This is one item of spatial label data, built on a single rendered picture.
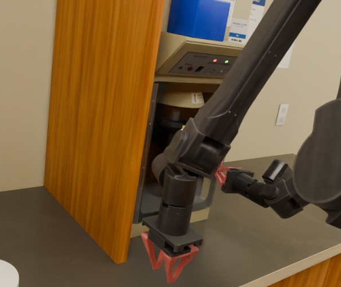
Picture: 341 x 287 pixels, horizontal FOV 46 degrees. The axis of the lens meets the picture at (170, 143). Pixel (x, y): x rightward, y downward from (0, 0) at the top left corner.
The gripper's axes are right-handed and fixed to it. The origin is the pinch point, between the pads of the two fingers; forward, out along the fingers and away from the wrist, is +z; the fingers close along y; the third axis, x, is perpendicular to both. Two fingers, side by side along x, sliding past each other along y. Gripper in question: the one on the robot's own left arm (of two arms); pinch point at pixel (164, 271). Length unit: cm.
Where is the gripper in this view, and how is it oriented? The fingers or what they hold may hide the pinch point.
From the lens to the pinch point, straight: 77.6
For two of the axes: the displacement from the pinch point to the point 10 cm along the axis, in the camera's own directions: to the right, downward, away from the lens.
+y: -6.1, -3.2, 7.2
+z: -1.6, 9.5, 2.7
